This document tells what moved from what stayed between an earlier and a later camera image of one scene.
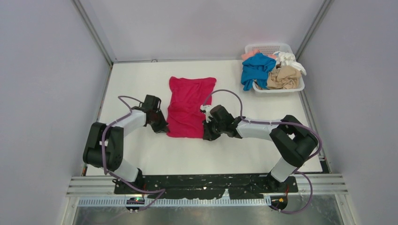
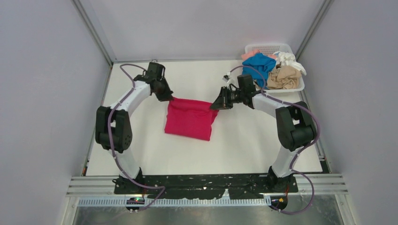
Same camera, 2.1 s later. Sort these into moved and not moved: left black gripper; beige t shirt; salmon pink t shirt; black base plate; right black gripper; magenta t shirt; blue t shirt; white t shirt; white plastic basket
Moved: left black gripper; right black gripper; magenta t shirt
Not moved: white plastic basket; salmon pink t shirt; beige t shirt; blue t shirt; white t shirt; black base plate
